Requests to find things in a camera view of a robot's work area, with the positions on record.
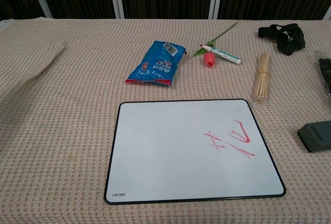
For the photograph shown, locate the artificial red tulip flower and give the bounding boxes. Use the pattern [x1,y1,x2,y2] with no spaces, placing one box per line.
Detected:
[192,21,238,68]

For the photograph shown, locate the white marker pen red tip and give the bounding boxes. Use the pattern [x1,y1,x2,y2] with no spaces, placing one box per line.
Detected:
[199,43,242,66]

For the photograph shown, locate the black gloves in plastic bag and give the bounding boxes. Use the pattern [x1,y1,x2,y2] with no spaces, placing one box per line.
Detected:
[313,50,331,98]

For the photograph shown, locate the crumpled black cloth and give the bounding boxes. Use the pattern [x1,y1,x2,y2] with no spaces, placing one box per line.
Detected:
[258,23,306,56]

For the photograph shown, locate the beige woven tablecloth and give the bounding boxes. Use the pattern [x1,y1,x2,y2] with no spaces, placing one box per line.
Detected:
[0,18,331,224]

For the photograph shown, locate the bundle of wooden sticks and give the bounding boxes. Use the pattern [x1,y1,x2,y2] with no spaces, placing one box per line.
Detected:
[251,52,272,103]

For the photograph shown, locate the blue snack packet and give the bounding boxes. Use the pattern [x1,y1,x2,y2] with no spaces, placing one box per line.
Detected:
[125,40,188,87]

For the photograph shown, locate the white board with black frame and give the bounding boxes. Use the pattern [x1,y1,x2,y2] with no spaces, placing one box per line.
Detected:
[103,98,287,205]

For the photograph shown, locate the grey board eraser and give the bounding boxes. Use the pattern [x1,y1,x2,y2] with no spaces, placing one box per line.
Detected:
[296,120,331,154]

